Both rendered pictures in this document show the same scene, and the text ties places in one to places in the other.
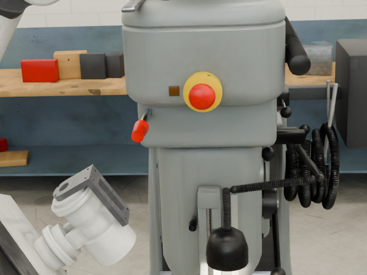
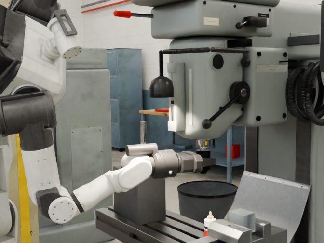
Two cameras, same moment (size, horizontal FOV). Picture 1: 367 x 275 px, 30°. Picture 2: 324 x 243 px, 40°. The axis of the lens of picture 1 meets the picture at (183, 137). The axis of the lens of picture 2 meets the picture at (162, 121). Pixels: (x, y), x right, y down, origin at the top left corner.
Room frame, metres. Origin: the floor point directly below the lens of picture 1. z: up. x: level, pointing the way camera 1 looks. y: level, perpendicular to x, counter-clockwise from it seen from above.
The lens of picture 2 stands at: (0.18, -1.06, 1.52)
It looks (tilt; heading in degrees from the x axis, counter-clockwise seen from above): 6 degrees down; 49
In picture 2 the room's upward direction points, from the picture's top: 1 degrees counter-clockwise
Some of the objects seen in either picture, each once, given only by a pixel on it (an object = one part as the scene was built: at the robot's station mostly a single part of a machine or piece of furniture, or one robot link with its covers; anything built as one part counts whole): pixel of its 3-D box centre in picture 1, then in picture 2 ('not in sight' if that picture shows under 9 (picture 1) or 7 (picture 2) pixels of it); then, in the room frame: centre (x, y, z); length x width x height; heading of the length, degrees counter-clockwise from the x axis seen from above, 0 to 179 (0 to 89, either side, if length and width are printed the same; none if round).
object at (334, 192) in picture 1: (300, 166); (305, 92); (1.50, -0.27, 1.45); 0.18 x 0.16 x 0.21; 175
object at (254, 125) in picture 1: (210, 97); (212, 22); (1.29, -0.06, 1.68); 0.34 x 0.24 x 0.10; 175
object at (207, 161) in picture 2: not in sight; (207, 162); (1.24, -0.08, 1.23); 0.06 x 0.02 x 0.03; 160
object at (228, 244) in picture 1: (226, 245); (161, 86); (1.05, -0.07, 1.48); 0.07 x 0.07 x 0.06
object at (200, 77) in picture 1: (202, 91); not in sight; (1.02, -0.03, 1.76); 0.06 x 0.02 x 0.06; 85
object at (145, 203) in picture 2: not in sight; (138, 190); (1.26, 0.31, 1.06); 0.22 x 0.12 x 0.20; 79
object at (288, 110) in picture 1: (279, 100); (248, 23); (1.30, -0.19, 1.66); 0.12 x 0.04 x 0.04; 175
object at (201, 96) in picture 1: (202, 95); not in sight; (0.99, -0.03, 1.76); 0.04 x 0.03 x 0.04; 85
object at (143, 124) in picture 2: not in sight; (143, 136); (1.25, 0.26, 1.28); 0.03 x 0.03 x 0.11
